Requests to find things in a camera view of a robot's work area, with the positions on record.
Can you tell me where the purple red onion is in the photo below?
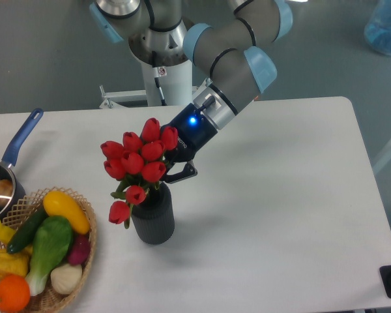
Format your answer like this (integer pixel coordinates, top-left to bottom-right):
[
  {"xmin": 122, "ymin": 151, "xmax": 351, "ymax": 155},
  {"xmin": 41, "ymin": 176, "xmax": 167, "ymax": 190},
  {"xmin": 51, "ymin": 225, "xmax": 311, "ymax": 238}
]
[{"xmin": 67, "ymin": 235, "xmax": 91, "ymax": 265}]

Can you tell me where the orange fruit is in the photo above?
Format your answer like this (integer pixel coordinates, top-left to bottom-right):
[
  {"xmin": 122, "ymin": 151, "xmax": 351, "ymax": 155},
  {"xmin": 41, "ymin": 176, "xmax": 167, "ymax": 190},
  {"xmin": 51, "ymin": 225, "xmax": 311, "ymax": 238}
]
[{"xmin": 0, "ymin": 275, "xmax": 31, "ymax": 312}]

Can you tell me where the dark grey ribbed vase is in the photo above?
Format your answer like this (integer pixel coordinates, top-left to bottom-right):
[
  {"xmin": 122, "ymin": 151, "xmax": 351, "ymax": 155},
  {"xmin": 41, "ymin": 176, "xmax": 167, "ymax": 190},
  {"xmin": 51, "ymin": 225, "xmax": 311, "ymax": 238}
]
[{"xmin": 132, "ymin": 183, "xmax": 175, "ymax": 245}]

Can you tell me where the yellow banana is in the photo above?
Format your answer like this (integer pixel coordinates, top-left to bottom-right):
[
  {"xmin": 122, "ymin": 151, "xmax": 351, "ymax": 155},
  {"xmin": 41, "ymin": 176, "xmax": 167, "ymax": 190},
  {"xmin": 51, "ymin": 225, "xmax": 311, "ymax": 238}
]
[{"xmin": 0, "ymin": 220, "xmax": 33, "ymax": 256}]

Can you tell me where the blue plastic bag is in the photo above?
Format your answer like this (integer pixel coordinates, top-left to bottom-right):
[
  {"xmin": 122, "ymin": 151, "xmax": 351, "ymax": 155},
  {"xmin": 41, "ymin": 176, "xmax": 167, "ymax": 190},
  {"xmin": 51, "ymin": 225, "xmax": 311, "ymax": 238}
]
[{"xmin": 364, "ymin": 1, "xmax": 391, "ymax": 56}]

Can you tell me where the yellow bell pepper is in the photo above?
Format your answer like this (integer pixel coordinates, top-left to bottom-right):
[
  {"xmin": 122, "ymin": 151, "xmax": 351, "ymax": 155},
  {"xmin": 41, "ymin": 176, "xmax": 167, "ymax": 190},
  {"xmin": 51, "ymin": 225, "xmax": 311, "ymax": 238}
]
[{"xmin": 0, "ymin": 248, "xmax": 30, "ymax": 280}]

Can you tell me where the blue handled saucepan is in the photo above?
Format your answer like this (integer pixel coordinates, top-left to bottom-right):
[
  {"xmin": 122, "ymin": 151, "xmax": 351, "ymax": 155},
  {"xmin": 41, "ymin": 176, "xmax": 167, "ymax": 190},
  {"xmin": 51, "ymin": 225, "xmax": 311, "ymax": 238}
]
[{"xmin": 0, "ymin": 108, "xmax": 44, "ymax": 220}]

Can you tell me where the yellow squash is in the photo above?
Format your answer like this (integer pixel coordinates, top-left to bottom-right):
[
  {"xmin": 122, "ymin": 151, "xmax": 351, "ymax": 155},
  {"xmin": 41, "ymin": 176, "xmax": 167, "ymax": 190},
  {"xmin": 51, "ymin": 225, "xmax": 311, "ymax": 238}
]
[{"xmin": 43, "ymin": 190, "xmax": 91, "ymax": 235}]

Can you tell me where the red tulip bouquet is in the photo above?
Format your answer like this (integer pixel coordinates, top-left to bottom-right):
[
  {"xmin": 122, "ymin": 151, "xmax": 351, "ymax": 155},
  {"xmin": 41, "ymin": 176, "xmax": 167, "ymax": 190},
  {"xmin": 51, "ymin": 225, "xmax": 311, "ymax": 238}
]
[{"xmin": 100, "ymin": 117, "xmax": 179, "ymax": 228}]

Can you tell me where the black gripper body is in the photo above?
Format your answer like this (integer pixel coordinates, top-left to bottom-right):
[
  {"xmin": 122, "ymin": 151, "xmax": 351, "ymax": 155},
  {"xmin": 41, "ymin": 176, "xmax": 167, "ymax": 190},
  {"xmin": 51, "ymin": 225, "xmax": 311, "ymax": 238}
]
[{"xmin": 161, "ymin": 103, "xmax": 218, "ymax": 164}]

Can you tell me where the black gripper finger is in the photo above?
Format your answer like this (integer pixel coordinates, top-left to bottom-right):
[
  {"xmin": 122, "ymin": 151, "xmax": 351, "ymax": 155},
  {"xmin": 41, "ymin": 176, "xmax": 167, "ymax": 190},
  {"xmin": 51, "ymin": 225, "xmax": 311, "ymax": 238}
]
[{"xmin": 163, "ymin": 160, "xmax": 198, "ymax": 184}]

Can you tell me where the woven wicker basket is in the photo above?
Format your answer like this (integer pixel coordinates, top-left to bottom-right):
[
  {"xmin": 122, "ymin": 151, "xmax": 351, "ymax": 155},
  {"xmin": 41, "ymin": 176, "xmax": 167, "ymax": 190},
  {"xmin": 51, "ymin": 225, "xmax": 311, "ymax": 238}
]
[{"xmin": 1, "ymin": 187, "xmax": 96, "ymax": 312}]

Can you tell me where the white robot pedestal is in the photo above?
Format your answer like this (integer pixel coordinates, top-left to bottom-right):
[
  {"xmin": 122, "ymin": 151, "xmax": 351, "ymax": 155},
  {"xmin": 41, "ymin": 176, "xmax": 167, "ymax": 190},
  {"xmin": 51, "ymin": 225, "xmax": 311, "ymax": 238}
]
[{"xmin": 99, "ymin": 61, "xmax": 212, "ymax": 109}]

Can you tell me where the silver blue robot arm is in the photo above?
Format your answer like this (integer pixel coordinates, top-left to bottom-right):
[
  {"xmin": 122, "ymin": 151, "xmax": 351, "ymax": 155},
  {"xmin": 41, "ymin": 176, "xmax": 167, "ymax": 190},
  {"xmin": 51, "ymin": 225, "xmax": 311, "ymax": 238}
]
[{"xmin": 90, "ymin": 1, "xmax": 293, "ymax": 183}]

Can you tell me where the white garlic bulb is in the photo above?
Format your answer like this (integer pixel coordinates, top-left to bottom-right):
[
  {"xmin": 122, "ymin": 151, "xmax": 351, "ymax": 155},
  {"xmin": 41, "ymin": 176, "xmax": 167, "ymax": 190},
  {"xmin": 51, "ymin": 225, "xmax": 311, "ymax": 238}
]
[{"xmin": 50, "ymin": 263, "xmax": 82, "ymax": 295}]

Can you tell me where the green bok choy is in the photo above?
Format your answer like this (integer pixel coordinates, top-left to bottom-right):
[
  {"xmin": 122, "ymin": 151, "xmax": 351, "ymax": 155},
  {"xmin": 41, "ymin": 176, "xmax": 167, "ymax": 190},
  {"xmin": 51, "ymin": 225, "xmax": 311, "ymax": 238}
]
[{"xmin": 25, "ymin": 216, "xmax": 74, "ymax": 297}]

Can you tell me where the dark green cucumber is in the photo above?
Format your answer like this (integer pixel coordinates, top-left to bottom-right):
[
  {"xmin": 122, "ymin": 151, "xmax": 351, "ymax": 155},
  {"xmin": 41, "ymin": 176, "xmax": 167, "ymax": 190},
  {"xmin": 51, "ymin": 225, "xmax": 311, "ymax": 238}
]
[{"xmin": 7, "ymin": 207, "xmax": 48, "ymax": 254}]

